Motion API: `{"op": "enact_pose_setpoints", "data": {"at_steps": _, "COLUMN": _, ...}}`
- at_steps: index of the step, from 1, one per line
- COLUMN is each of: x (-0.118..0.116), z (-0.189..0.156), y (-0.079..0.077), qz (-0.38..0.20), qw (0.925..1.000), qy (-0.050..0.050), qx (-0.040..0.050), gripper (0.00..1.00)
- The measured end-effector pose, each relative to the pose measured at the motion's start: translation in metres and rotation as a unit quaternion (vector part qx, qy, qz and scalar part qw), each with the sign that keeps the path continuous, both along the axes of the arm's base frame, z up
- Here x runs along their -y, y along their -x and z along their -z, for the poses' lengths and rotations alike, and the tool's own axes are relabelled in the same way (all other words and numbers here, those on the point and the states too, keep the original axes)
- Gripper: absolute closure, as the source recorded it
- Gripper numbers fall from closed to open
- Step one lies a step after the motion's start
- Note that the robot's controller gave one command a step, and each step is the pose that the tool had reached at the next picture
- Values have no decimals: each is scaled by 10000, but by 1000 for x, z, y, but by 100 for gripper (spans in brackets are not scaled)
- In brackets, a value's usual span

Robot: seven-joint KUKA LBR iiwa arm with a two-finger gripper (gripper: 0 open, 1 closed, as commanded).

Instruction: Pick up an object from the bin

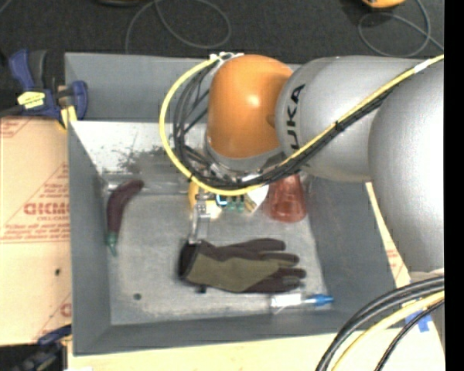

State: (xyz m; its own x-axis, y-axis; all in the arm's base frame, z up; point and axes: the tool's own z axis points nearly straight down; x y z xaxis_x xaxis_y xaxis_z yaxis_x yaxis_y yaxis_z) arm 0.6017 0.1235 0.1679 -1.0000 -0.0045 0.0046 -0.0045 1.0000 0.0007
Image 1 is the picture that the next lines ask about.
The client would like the clear red plastic cup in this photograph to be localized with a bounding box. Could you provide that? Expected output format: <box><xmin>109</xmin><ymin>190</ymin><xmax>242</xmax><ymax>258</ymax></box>
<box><xmin>260</xmin><ymin>173</ymin><xmax>308</xmax><ymax>223</ymax></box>

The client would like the clear tube with blue cap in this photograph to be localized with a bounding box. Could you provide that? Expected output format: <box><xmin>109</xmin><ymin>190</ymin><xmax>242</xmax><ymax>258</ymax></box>
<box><xmin>269</xmin><ymin>292</ymin><xmax>335</xmax><ymax>310</ymax></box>

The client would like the purple toy eggplant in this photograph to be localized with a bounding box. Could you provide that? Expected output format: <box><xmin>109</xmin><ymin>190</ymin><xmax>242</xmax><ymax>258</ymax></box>
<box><xmin>104</xmin><ymin>179</ymin><xmax>145</xmax><ymax>257</ymax></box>

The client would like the grey metal bin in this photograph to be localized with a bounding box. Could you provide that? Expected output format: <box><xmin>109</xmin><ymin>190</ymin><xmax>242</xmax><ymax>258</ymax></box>
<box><xmin>63</xmin><ymin>52</ymin><xmax>408</xmax><ymax>356</ymax></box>

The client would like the brown and olive glove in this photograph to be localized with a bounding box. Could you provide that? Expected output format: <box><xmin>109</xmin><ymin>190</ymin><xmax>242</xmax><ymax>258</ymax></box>
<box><xmin>176</xmin><ymin>238</ymin><xmax>308</xmax><ymax>294</ymax></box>

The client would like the yellow round thing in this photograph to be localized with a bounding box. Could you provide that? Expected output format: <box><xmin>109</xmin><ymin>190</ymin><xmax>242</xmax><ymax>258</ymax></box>
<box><xmin>187</xmin><ymin>181</ymin><xmax>203</xmax><ymax>210</ymax></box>

